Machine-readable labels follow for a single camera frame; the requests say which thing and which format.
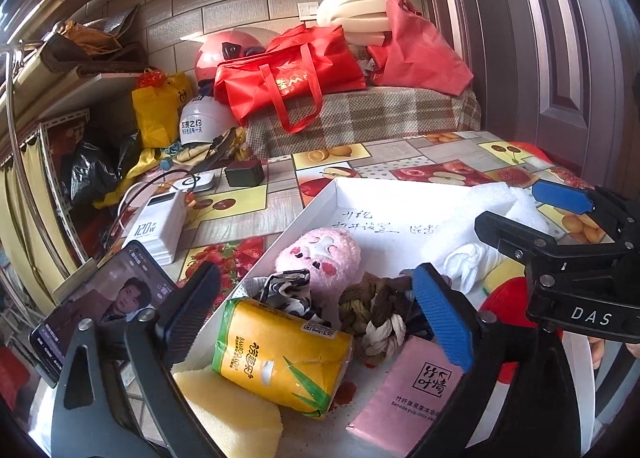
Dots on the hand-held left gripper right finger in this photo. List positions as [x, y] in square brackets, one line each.
[442, 320]

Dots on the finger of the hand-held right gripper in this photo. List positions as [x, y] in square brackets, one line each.
[510, 235]
[562, 196]

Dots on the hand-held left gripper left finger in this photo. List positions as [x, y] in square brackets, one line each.
[190, 310]

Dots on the yellow green scouring sponge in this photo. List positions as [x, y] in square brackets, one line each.
[502, 275]

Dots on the white foam block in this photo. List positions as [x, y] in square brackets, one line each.
[465, 218]

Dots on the red plush apple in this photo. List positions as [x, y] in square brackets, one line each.
[510, 308]

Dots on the pink tissue packet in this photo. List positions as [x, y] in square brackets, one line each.
[415, 398]

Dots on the black white patterned cloth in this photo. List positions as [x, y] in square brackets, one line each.
[285, 290]

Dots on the yellow tissue pack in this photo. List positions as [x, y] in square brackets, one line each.
[280, 358]

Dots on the pale yellow foam sponge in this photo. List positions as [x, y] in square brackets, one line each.
[225, 413]

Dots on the white cardboard box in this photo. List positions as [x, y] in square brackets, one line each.
[380, 203]

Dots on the pink plush toy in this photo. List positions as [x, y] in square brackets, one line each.
[320, 253]

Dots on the person's right hand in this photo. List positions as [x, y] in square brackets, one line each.
[632, 349]

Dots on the flat red printed bag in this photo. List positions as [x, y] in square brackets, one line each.
[525, 151]

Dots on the black smartphone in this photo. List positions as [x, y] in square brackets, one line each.
[105, 298]

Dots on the white power bank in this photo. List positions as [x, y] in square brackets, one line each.
[155, 223]

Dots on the white round charger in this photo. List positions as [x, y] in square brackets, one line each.
[195, 182]

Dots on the fruit print tablecloth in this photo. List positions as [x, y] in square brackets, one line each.
[280, 203]

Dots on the yellow crumpled cloth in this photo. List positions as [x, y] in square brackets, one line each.
[122, 183]

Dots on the black power adapter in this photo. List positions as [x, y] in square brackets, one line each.
[244, 173]

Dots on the brown panelled door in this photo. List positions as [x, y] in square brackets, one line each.
[525, 38]

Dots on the black plastic bag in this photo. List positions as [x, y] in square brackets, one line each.
[95, 168]

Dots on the plaid covered box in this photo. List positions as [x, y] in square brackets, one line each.
[375, 118]

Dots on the white helmet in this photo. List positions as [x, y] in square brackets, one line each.
[205, 123]

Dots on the yellow curtain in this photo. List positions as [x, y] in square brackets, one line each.
[25, 208]

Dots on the yellow plastic bag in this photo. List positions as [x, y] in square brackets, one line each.
[157, 113]

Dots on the coral fabric bag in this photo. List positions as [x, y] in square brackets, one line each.
[425, 48]

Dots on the metal shelf rack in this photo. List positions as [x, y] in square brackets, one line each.
[107, 78]

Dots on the pink helmet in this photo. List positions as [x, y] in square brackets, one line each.
[212, 56]

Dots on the red tote bag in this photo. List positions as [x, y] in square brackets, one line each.
[290, 68]

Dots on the bundle of cream foam strips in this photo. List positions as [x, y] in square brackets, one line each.
[355, 8]

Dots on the brown leather bags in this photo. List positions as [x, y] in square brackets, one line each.
[95, 46]

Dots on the white wall socket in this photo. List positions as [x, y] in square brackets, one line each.
[308, 11]

